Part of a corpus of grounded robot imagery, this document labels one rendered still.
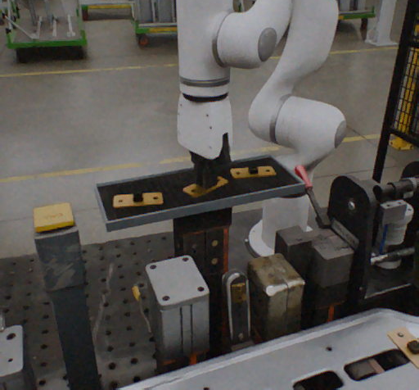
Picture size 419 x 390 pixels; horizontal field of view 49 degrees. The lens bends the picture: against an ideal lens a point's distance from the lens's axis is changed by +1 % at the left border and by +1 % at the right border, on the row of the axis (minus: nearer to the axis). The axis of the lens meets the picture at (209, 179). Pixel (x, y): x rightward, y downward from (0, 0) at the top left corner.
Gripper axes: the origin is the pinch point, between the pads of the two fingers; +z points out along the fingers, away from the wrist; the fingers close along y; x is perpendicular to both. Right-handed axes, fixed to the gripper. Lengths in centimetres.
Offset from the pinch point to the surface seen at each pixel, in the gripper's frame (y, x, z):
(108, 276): -40, -2, 49
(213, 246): 2.9, -0.8, 14.2
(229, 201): 6.7, -0.4, 2.7
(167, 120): -274, 191, 119
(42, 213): -11.4, -26.3, 2.5
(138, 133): -264, 152, 119
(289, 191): 10.9, 10.7, 3.0
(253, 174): 2.8, 9.7, 2.3
